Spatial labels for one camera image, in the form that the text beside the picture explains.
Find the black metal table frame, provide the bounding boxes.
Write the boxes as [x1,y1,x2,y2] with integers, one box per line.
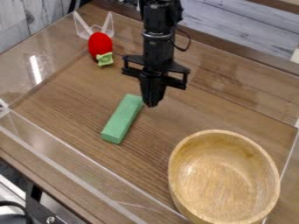
[25,184,66,224]

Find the red toy strawberry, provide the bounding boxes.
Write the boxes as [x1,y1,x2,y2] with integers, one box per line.
[88,32,113,67]

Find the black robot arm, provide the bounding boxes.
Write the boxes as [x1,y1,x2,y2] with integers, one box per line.
[121,0,190,108]

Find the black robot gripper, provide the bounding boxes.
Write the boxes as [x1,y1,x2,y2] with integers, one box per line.
[121,30,190,107]

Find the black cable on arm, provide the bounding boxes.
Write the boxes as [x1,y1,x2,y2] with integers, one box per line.
[170,24,192,53]

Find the black cable lower left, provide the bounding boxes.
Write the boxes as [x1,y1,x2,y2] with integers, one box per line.
[0,200,30,224]

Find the clear acrylic tray enclosure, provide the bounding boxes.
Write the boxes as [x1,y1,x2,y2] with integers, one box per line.
[0,17,299,224]

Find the green rectangular block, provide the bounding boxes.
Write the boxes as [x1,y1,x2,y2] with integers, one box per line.
[100,94,142,144]

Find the brown wooden bowl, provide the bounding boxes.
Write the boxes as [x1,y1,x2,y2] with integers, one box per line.
[168,129,280,224]

